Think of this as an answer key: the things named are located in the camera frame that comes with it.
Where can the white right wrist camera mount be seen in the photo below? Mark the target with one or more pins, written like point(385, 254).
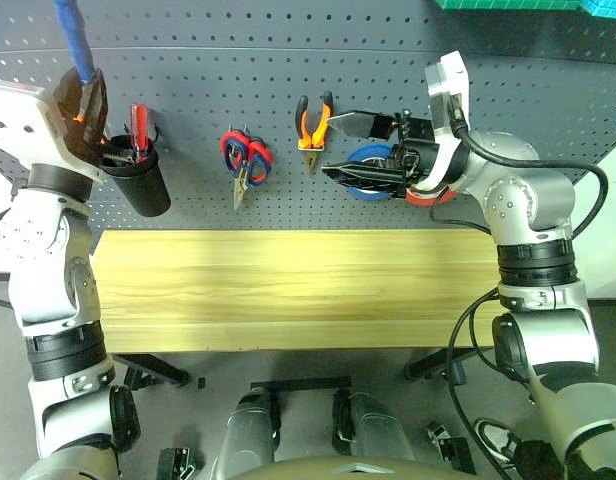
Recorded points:
point(450, 70)

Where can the cyan brick pattern box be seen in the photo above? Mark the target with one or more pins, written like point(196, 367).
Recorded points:
point(605, 6)

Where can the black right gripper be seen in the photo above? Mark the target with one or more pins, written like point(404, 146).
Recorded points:
point(413, 160)

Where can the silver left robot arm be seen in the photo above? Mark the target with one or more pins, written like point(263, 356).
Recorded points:
point(43, 240)

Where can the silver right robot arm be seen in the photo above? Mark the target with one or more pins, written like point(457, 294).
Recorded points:
point(533, 200)

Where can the olive grey curved body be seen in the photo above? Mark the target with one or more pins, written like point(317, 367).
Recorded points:
point(328, 470)

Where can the dark grey rounded shape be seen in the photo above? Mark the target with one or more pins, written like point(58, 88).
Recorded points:
point(248, 430)
point(378, 430)

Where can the red tape roll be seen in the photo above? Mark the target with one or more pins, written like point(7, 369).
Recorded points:
point(420, 199)

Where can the black metal floor frame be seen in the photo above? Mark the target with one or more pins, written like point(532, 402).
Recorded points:
point(303, 384)

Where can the black floor bracket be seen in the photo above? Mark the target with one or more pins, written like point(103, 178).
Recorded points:
point(453, 450)
point(177, 465)

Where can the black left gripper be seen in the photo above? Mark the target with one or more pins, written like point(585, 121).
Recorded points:
point(80, 140)

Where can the blue tape roll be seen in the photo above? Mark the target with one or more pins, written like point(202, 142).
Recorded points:
point(368, 152)

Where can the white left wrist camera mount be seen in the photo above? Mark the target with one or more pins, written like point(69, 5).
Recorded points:
point(18, 115)

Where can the green brick pattern box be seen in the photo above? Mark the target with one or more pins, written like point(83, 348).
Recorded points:
point(508, 3)

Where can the black plastic cup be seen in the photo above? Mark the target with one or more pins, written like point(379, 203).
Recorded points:
point(143, 190)

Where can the black metal table leg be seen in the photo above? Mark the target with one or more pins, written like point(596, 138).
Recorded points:
point(438, 362)
point(158, 367)

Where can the grey pegboard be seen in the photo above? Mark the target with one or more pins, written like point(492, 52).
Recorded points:
point(308, 60)

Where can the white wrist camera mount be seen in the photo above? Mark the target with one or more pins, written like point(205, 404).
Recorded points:
point(450, 70)
point(18, 115)

